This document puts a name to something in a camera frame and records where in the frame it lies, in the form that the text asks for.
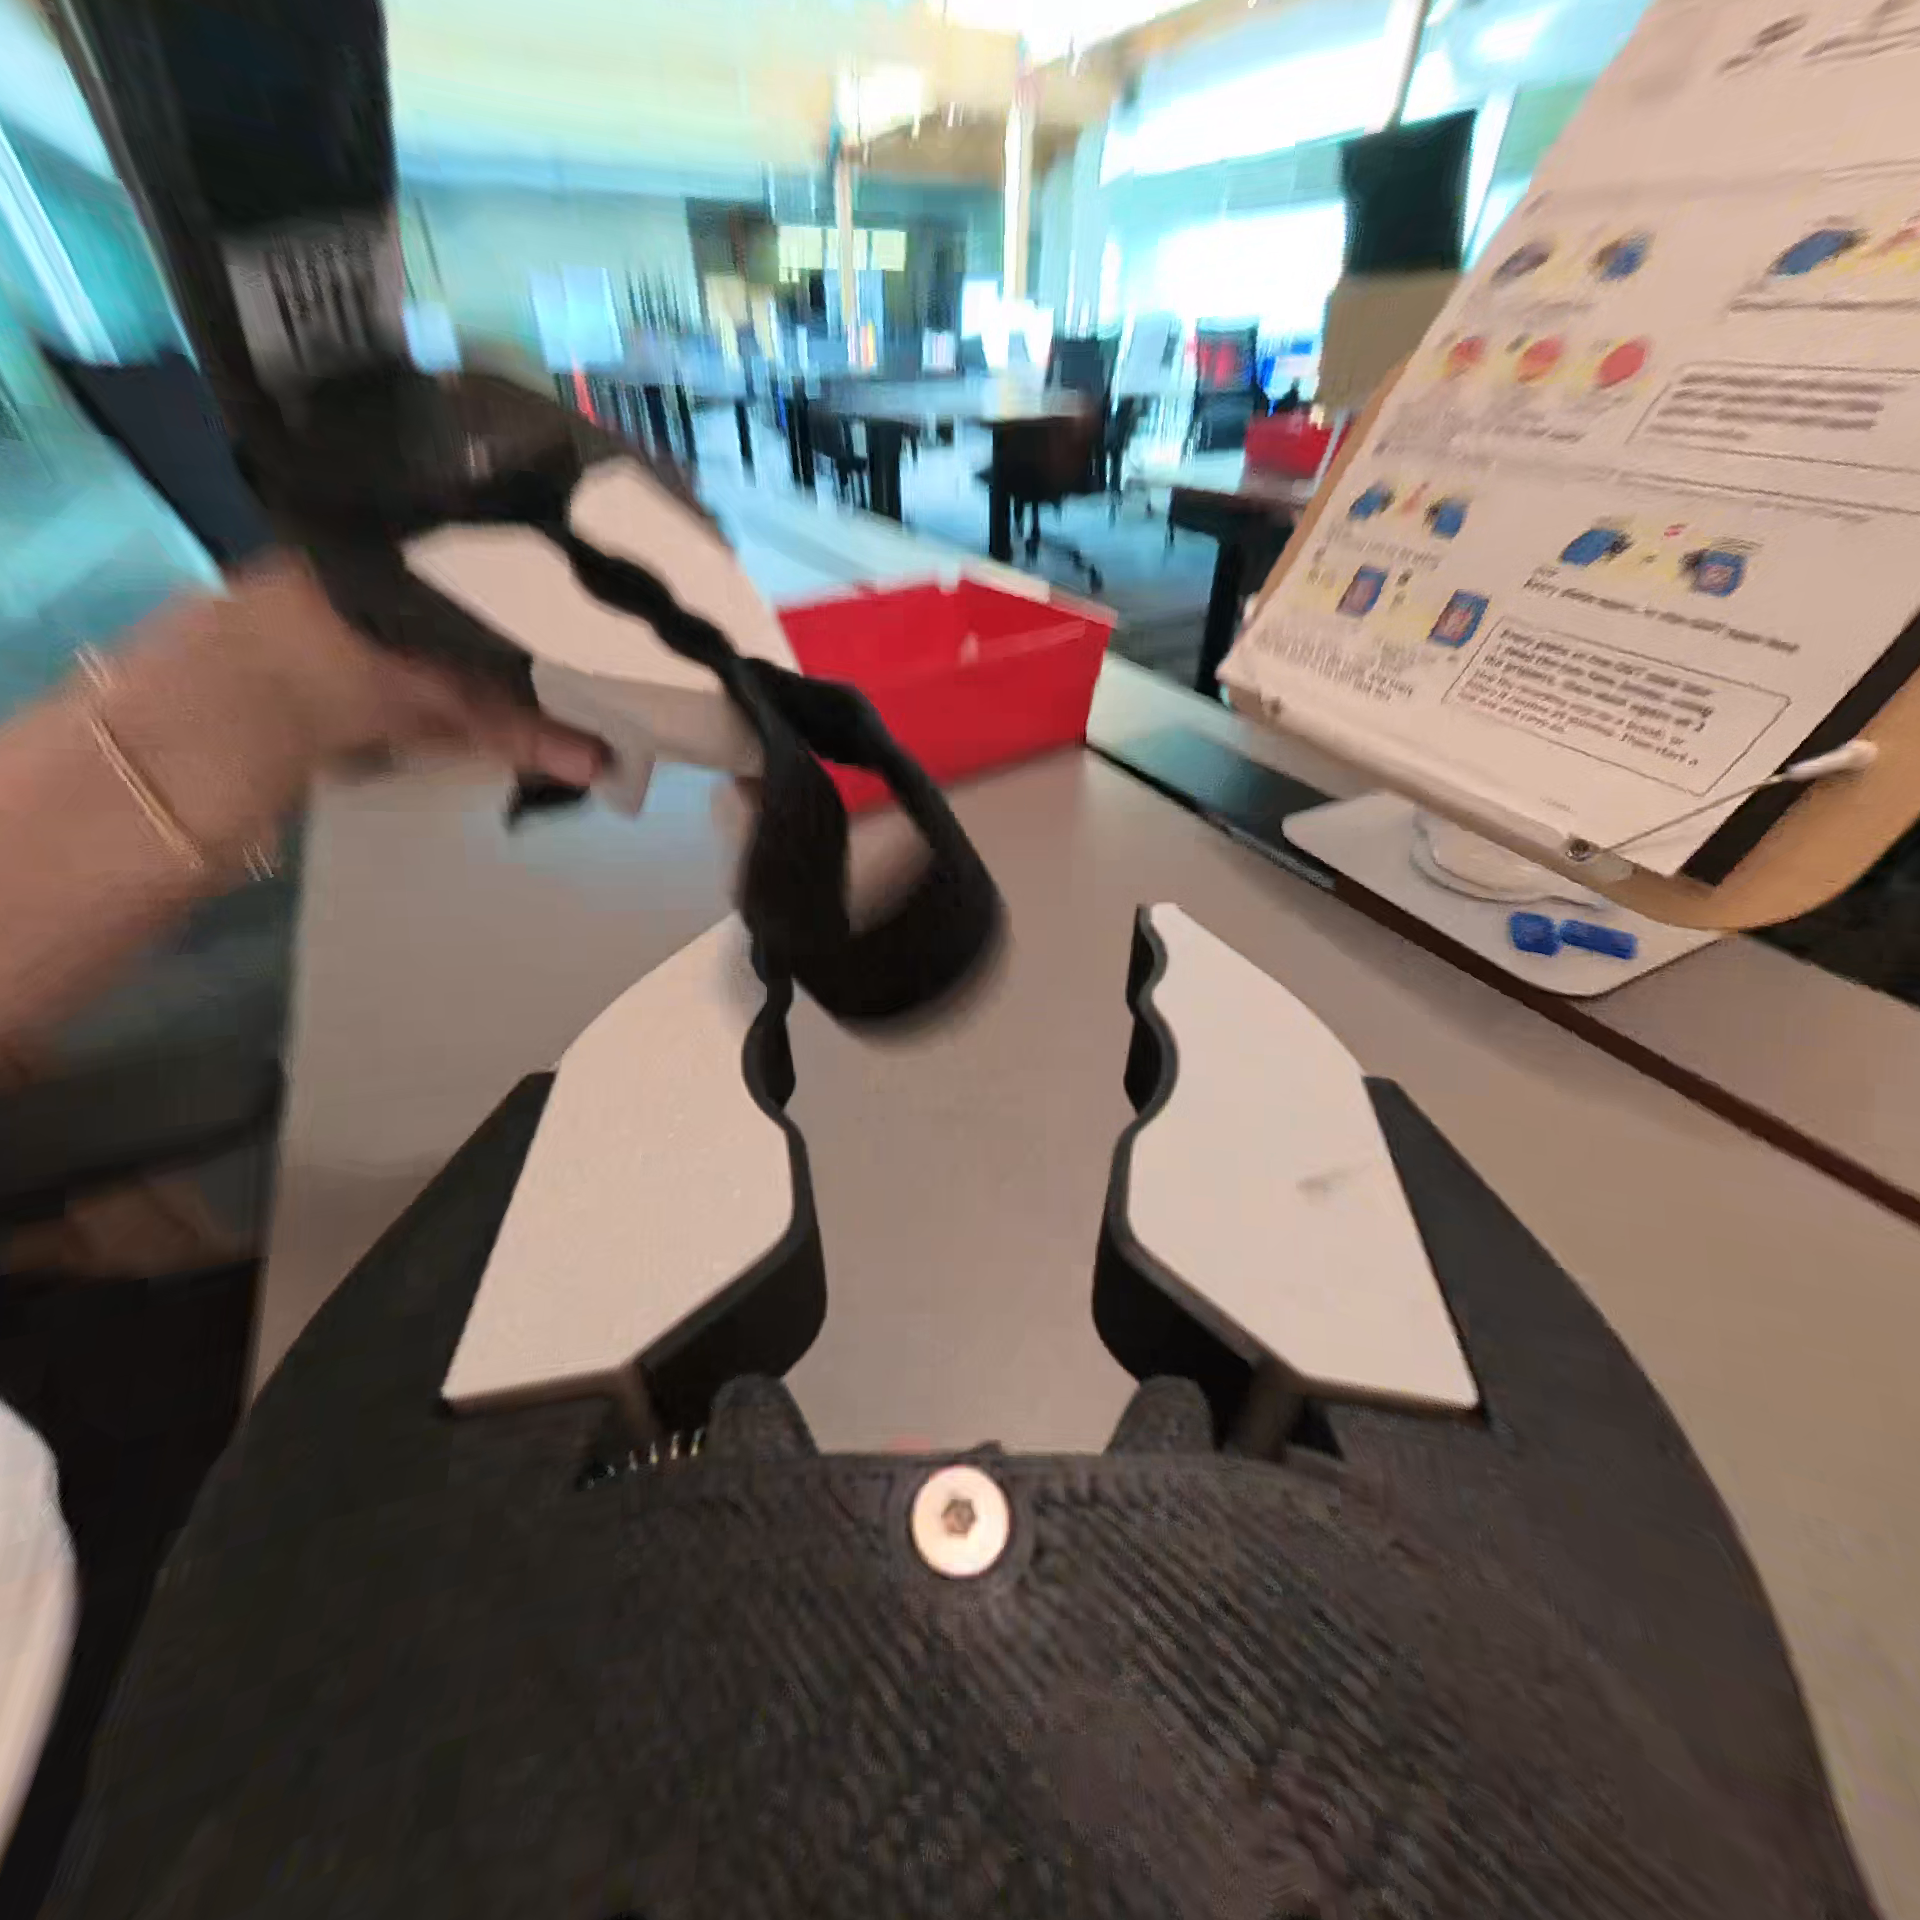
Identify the blue clip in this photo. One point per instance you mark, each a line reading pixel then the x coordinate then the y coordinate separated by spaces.
pixel 1574 937

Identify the red plastic bin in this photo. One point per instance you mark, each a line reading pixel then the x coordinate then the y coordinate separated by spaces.
pixel 962 676
pixel 1287 447

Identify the white stand base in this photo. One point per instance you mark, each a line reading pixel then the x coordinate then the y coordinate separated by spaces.
pixel 1412 872

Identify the person's left forearm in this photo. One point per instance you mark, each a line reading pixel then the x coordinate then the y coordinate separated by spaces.
pixel 94 842

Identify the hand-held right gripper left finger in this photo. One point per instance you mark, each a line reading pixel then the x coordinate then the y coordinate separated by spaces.
pixel 632 1216

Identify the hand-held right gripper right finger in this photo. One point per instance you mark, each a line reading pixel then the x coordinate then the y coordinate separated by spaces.
pixel 1294 1216

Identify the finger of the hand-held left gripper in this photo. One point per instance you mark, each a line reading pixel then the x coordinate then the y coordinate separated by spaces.
pixel 587 660
pixel 692 572

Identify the person's left hand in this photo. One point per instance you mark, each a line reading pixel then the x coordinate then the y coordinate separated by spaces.
pixel 362 707

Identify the black chair armrest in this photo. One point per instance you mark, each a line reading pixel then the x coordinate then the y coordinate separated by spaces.
pixel 137 1136

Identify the instruction sheet board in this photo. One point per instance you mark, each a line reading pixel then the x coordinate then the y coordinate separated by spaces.
pixel 1621 452

